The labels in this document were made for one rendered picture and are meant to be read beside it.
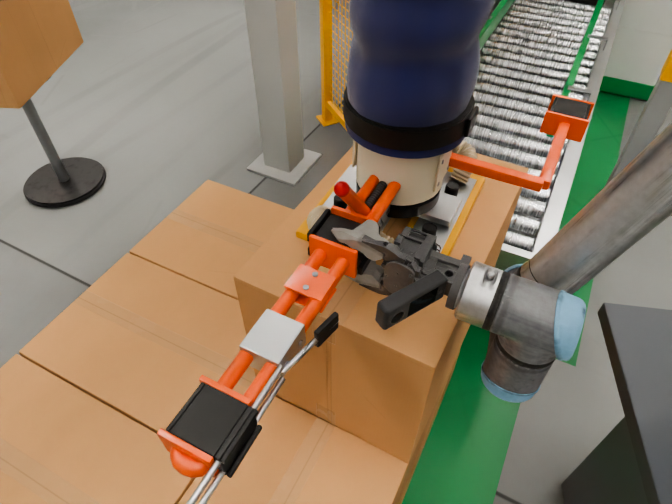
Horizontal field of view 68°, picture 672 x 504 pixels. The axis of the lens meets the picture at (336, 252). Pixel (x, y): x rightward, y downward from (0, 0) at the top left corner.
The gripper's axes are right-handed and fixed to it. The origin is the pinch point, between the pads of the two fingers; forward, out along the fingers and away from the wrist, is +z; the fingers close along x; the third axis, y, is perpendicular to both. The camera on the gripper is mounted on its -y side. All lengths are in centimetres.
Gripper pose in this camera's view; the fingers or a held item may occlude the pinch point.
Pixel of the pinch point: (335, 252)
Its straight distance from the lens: 79.2
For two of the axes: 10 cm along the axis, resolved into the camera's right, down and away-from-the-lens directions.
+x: 0.1, -6.9, -7.3
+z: -8.9, -3.4, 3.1
